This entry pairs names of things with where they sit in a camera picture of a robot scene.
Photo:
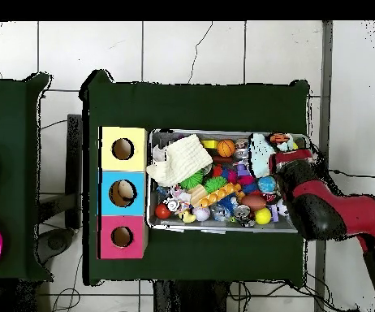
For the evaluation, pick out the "dark grey rounded base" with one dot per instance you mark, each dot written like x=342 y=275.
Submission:
x=56 y=242

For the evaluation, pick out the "round wooden block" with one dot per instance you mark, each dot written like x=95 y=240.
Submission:
x=197 y=195

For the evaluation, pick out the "mint green waffle cloth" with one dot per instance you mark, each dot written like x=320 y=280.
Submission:
x=260 y=159

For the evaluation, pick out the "small orange basketball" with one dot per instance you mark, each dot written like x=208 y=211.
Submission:
x=226 y=148

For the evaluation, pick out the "orange toy building brick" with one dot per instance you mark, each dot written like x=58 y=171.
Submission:
x=218 y=195

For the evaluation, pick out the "dark green tablecloth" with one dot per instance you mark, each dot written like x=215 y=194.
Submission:
x=9 y=130
x=194 y=107

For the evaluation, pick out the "silver tin can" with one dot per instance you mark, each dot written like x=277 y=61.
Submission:
x=241 y=213

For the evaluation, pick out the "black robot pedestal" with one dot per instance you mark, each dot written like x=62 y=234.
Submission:
x=190 y=299

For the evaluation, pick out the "orange striped tiger plush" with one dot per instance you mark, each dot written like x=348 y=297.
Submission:
x=278 y=138

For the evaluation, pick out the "green spiky rubber ball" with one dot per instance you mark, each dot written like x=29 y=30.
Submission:
x=215 y=184

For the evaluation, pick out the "blue globe ball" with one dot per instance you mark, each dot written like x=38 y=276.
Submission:
x=267 y=184

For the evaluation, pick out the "yellow ball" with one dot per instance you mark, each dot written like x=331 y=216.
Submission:
x=263 y=216

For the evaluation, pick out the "wooden box with three holes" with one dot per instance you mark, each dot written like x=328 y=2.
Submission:
x=138 y=156

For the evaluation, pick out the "brown toy football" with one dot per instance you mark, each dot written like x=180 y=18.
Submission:
x=253 y=202

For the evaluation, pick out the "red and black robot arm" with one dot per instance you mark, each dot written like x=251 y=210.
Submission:
x=362 y=214

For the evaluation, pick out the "cream waffle cloth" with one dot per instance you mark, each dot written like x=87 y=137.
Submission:
x=181 y=161

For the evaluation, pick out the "small red ball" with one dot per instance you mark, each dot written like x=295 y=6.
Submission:
x=162 y=211

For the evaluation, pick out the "black upright panel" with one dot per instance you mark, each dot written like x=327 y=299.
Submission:
x=74 y=169

